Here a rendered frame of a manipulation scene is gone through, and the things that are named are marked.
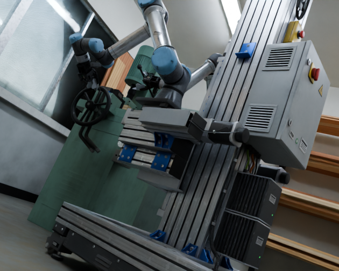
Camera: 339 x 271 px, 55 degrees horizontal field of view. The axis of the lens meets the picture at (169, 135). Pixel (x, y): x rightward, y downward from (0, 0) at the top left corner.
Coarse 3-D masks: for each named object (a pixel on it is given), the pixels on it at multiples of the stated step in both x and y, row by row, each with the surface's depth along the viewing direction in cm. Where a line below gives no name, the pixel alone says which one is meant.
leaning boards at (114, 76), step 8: (120, 56) 408; (128, 56) 422; (120, 64) 402; (128, 64) 424; (112, 72) 392; (120, 72) 404; (104, 80) 386; (112, 80) 394; (120, 80) 412; (120, 88) 415; (128, 88) 426
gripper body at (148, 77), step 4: (148, 76) 219; (152, 76) 216; (156, 76) 215; (144, 80) 216; (148, 80) 216; (152, 80) 217; (156, 80) 213; (148, 84) 219; (152, 84) 220; (156, 84) 218
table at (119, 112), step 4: (80, 100) 239; (84, 100) 237; (76, 104) 238; (80, 104) 237; (84, 104) 236; (80, 108) 241; (100, 108) 219; (104, 108) 216; (116, 108) 224; (108, 112) 222; (112, 112) 220; (116, 112) 223; (120, 112) 222; (124, 112) 221; (120, 116) 221
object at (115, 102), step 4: (96, 92) 223; (100, 96) 221; (112, 96) 219; (92, 100) 222; (104, 100) 218; (112, 100) 220; (116, 100) 223; (112, 104) 221; (116, 104) 225; (120, 104) 228; (112, 108) 222
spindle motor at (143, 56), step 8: (144, 48) 247; (152, 48) 247; (136, 56) 249; (144, 56) 245; (136, 64) 244; (144, 64) 244; (128, 72) 247; (136, 72) 241; (152, 72) 249; (128, 80) 243; (136, 80) 240
